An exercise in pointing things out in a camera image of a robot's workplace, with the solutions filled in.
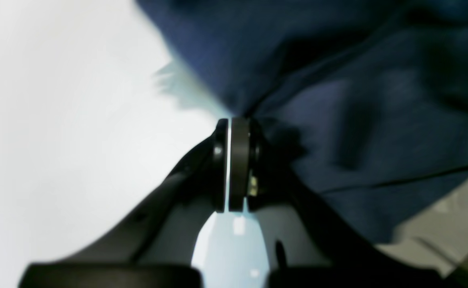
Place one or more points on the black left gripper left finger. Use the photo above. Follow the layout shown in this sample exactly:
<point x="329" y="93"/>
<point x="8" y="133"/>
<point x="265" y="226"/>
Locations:
<point x="152" y="247"/>

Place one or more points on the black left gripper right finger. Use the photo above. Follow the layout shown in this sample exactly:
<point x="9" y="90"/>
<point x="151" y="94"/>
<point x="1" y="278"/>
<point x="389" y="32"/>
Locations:
<point x="308" y="245"/>

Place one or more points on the dark blue printed t-shirt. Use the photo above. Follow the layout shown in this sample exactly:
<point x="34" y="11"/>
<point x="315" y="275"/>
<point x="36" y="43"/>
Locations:
<point x="367" y="99"/>

